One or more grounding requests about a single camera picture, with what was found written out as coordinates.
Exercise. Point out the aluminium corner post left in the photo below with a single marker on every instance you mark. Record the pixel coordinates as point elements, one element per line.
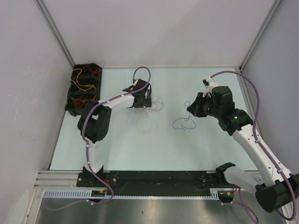
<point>54,30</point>

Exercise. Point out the aluminium corner post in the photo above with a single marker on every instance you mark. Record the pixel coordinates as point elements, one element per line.
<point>54,30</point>
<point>269,17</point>

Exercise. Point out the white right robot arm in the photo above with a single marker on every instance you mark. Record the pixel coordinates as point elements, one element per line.
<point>275,185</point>

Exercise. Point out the black compartment storage bin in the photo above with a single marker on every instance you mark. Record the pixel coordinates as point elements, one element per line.
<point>85,83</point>

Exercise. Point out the grey slotted cable duct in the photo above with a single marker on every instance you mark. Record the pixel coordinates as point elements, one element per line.
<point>97,194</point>

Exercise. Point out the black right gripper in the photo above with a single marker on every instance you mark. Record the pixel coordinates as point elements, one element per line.
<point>195,108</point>

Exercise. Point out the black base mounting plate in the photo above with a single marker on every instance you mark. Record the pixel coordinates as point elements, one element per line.
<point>158,182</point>

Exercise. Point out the aluminium corner post right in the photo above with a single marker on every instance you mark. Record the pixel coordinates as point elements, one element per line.
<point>269,17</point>

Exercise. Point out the aluminium frame rail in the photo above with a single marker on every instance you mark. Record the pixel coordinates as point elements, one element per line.
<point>56,179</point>

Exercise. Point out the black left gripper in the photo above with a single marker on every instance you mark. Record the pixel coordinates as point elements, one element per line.
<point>146,102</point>

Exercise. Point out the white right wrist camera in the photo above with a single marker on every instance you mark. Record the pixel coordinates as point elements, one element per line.
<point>209,84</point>

